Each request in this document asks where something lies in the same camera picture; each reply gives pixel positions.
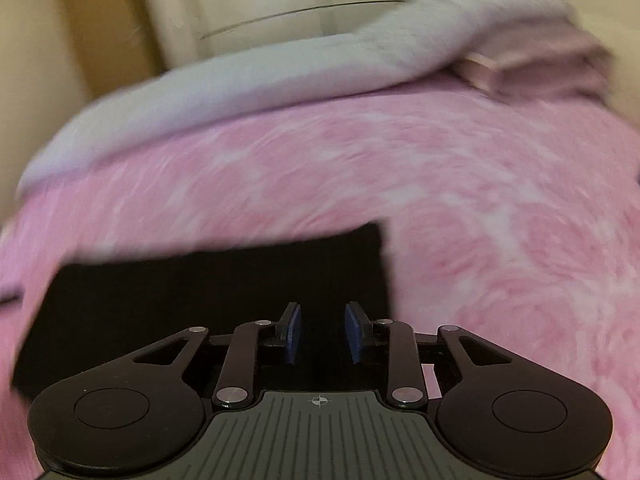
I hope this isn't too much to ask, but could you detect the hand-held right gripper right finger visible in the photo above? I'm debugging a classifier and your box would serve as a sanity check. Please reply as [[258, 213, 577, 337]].
[[344, 301, 514, 408]]

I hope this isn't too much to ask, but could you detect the black garment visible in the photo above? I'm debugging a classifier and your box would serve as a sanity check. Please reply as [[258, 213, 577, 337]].
[[11, 222, 397, 401]]

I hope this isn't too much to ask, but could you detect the lilac ribbed quilt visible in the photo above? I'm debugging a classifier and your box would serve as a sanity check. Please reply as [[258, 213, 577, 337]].
[[17, 0, 586, 196]]

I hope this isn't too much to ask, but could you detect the brown wooden door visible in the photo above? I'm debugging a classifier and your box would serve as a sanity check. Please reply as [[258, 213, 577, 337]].
[[47, 0, 168, 103]]

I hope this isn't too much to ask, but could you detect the pink floral blanket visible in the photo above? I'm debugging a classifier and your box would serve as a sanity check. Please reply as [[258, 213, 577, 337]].
[[0, 82, 640, 476]]

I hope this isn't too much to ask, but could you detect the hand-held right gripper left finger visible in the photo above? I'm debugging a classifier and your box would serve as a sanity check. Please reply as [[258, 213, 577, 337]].
[[134, 301, 303, 409]]

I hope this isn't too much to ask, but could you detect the purple pillow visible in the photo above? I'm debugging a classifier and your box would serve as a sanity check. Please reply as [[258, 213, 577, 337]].
[[452, 25, 618, 106]]

